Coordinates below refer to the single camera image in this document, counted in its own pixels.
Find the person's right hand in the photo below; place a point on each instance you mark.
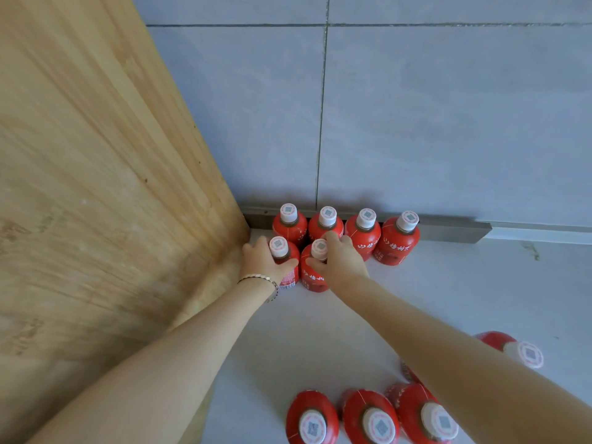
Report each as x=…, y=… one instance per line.
x=342, y=268

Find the person's left hand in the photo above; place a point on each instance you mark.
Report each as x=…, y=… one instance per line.
x=258, y=263

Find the person's left thumb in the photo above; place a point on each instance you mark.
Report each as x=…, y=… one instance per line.
x=287, y=266

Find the person's right thumb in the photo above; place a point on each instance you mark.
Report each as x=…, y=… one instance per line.
x=315, y=263

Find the red white-capped drink bottle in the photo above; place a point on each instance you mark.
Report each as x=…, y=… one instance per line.
x=513, y=347
x=365, y=409
x=311, y=411
x=312, y=278
x=279, y=248
x=416, y=406

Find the person's left forearm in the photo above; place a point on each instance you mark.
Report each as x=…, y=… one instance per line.
x=175, y=365

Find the person's right forearm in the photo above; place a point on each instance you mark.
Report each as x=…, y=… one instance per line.
x=444, y=360

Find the cluster of red bottles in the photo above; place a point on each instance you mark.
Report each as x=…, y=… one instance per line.
x=395, y=242

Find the light wooden panel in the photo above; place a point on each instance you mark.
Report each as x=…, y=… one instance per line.
x=101, y=189

